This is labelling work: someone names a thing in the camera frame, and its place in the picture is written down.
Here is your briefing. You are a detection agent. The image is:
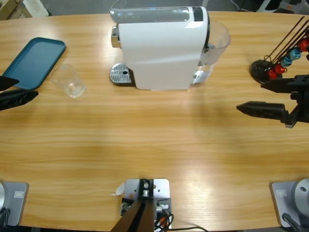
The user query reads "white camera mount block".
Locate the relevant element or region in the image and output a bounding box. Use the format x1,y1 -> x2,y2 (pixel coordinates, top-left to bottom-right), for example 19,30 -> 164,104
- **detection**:
120,178 -> 173,230

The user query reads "white floor equipment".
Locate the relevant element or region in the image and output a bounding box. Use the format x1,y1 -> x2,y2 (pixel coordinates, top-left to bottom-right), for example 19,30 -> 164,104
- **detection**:
255,0 -> 309,14

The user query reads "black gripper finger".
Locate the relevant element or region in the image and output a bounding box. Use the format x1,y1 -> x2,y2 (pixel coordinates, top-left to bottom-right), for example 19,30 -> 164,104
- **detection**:
0,76 -> 20,92
0,89 -> 39,112

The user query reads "clear water tank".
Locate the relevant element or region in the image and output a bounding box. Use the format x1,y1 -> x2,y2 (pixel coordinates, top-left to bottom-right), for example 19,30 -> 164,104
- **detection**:
197,20 -> 231,73

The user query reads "silver drip tray grille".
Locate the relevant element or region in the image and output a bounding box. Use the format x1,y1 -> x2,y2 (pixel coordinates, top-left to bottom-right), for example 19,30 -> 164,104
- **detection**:
110,62 -> 136,87

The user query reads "white floor cable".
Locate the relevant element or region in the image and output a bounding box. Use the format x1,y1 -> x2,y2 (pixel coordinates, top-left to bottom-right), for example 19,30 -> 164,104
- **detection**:
229,0 -> 253,13
107,0 -> 127,14

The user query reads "blue coffee capsule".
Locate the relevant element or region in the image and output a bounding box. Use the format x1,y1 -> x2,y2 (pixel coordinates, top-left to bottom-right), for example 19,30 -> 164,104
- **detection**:
280,56 -> 292,68
289,47 -> 301,60

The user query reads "cardboard box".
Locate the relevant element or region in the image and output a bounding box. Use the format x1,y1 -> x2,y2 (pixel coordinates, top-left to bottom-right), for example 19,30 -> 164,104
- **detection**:
0,0 -> 25,21

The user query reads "black capsule holder with rods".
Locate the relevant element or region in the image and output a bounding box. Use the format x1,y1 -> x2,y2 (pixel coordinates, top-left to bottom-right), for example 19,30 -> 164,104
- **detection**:
250,15 -> 309,87

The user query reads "teal plastic tray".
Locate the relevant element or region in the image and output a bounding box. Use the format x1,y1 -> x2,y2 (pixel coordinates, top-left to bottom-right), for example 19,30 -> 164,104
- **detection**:
1,37 -> 67,91

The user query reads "thin black cable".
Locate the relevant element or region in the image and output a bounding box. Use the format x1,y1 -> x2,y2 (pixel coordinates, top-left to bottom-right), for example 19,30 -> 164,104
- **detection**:
172,225 -> 208,232

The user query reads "white capsule coffee machine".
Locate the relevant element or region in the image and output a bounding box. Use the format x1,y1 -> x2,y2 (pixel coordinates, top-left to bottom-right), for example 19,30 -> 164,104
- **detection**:
110,6 -> 211,92

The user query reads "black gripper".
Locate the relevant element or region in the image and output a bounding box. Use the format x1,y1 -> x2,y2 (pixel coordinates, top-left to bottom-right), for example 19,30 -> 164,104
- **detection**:
236,74 -> 309,129

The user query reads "white tape piece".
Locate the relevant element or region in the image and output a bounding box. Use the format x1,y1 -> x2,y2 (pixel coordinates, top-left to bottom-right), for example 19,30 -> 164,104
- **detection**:
111,182 -> 126,196

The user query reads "silver coffee machine lever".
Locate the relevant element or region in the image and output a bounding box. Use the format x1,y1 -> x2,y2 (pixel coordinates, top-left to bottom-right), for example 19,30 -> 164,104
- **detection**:
110,6 -> 190,24

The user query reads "white foam block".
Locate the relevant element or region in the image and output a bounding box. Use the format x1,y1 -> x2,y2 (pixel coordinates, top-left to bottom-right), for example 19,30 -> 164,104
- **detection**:
23,0 -> 50,17

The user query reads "clear glass cup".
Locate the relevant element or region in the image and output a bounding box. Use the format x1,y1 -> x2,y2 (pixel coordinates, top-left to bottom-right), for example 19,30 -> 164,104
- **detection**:
50,64 -> 86,99

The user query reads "orange and black cable bundle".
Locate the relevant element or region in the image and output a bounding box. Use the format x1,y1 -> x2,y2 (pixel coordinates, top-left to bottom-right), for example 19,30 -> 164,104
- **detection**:
154,212 -> 174,232

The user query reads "dark camera post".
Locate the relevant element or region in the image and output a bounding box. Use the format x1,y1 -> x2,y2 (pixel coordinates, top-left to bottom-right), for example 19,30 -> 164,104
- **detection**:
110,178 -> 155,232

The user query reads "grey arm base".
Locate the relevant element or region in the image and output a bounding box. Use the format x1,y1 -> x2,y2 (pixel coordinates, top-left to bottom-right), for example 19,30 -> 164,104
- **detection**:
269,178 -> 309,228
0,181 -> 29,227

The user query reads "black base cable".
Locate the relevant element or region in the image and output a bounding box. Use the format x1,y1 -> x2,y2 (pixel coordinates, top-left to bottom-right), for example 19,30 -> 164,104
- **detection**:
281,212 -> 302,232
0,207 -> 11,228

